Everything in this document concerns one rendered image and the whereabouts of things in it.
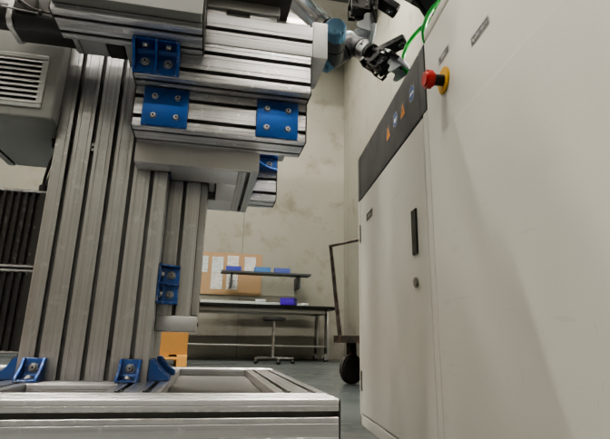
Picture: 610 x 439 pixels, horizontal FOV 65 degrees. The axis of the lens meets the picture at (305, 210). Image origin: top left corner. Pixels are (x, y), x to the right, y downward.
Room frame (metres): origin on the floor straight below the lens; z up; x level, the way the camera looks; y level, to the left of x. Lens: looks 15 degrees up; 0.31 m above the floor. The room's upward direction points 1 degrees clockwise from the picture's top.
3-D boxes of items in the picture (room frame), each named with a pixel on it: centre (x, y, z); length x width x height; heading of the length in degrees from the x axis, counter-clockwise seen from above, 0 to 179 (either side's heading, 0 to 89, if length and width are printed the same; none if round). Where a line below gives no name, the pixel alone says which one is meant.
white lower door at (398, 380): (1.26, -0.22, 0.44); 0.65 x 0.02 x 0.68; 5
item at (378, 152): (1.26, -0.24, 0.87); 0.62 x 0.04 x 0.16; 5
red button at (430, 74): (0.80, -0.24, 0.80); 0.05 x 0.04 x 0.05; 5
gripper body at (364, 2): (1.25, -0.17, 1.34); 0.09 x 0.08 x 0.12; 95
